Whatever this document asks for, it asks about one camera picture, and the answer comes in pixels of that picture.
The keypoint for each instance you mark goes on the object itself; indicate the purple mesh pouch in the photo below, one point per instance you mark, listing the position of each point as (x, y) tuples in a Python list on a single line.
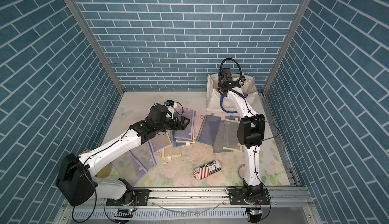
[(129, 168), (160, 142), (145, 155)]

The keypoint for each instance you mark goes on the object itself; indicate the brown tape roll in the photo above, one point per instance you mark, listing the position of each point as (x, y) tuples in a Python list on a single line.
[(241, 171)]

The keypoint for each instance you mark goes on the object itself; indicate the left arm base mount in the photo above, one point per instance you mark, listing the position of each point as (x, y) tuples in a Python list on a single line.
[(136, 197)]

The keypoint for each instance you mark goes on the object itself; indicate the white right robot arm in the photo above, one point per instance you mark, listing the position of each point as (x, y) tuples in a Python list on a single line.
[(250, 132)]

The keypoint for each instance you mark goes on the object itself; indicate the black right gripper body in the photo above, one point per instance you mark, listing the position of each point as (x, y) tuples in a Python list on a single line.
[(220, 84)]

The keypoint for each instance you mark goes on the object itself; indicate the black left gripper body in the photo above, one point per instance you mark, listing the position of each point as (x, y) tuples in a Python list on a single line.
[(167, 124)]

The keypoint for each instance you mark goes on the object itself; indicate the blue mesh pouch centre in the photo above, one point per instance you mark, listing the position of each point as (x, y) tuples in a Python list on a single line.
[(184, 137)]

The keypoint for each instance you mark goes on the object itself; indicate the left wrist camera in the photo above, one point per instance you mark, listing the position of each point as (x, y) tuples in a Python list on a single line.
[(172, 106)]

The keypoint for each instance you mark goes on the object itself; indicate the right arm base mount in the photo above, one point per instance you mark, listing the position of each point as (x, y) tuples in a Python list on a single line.
[(239, 196)]

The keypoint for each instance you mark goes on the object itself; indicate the white canvas tote bag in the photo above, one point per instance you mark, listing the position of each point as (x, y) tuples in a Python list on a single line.
[(214, 102)]

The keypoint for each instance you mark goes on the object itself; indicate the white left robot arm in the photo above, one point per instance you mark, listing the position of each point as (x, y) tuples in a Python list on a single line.
[(77, 174)]

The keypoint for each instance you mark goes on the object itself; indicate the purple mesh pouch bottom left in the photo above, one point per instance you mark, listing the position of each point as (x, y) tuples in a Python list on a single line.
[(129, 168)]

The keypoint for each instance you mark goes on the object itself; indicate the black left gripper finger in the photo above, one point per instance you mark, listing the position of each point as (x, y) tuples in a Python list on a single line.
[(183, 120), (181, 127)]

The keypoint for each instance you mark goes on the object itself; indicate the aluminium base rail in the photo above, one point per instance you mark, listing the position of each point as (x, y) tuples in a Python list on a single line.
[(286, 204)]

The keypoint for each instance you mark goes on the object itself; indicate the yellow trimmed mesh pouch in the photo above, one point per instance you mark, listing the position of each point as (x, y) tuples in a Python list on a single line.
[(226, 139)]

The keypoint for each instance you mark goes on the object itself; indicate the yellow bowl with items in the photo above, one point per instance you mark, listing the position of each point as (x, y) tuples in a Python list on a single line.
[(101, 170)]

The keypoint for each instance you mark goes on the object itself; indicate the crushed striped drink can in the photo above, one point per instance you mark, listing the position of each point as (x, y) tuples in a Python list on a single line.
[(207, 169)]

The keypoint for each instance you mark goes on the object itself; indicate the purple mesh pouch lower left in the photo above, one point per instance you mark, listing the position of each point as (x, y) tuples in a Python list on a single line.
[(145, 155)]

